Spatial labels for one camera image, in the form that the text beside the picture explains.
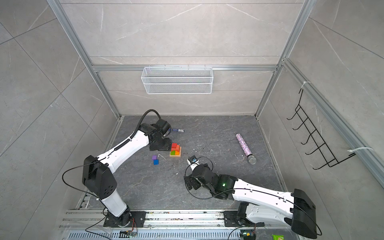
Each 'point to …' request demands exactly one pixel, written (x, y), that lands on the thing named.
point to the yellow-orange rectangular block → (177, 153)
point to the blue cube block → (156, 162)
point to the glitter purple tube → (251, 158)
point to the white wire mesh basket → (177, 80)
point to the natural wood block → (175, 155)
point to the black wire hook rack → (329, 157)
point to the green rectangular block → (173, 152)
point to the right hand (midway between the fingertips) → (191, 171)
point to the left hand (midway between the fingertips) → (166, 144)
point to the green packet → (275, 237)
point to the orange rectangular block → (175, 149)
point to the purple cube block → (154, 157)
